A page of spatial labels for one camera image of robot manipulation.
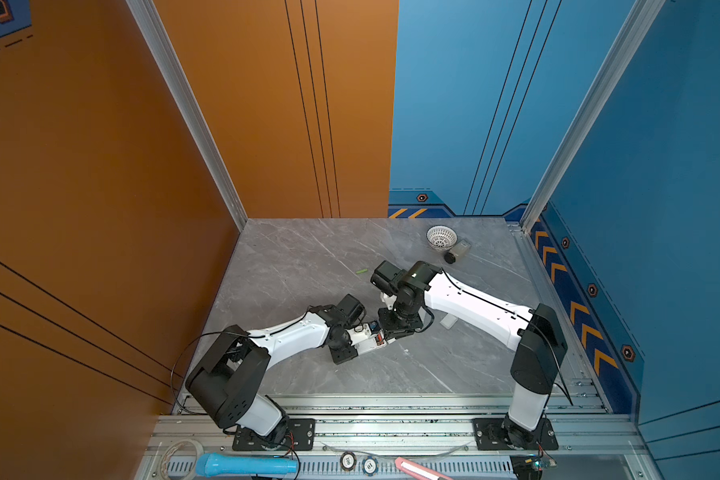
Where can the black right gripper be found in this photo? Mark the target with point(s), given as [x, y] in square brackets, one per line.
[391, 332]

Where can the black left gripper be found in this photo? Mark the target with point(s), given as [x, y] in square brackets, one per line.
[347, 355]

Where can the white air conditioner remote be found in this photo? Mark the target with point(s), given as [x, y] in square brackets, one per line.
[448, 321]

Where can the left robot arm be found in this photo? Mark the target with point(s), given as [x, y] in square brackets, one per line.
[226, 380]

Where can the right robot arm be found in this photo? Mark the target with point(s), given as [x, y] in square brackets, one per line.
[534, 335]

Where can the glass jar with black lid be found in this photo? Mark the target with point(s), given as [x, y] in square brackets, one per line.
[457, 252]

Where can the patterned white ceramic bowl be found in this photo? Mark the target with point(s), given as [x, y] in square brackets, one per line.
[441, 238]

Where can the clear tape roll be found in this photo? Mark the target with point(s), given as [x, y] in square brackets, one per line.
[179, 460]

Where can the small green circuit board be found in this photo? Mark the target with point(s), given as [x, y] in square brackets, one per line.
[531, 468]

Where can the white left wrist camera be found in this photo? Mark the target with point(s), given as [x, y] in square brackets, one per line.
[363, 332]

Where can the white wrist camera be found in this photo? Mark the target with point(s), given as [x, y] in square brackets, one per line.
[363, 332]
[388, 300]

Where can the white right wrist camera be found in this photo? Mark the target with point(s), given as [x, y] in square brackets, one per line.
[388, 300]

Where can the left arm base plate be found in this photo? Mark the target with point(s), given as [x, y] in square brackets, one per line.
[298, 434]

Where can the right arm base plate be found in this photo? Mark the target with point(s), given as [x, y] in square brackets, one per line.
[494, 434]

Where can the blue plastic handle tool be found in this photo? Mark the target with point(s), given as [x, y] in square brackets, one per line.
[215, 464]

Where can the aluminium corner post left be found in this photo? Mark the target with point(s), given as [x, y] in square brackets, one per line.
[152, 29]

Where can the aluminium corner post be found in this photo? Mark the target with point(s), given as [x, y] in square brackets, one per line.
[629, 38]
[152, 29]

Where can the aluminium corner post right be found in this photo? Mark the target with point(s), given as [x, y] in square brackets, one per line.
[629, 38]

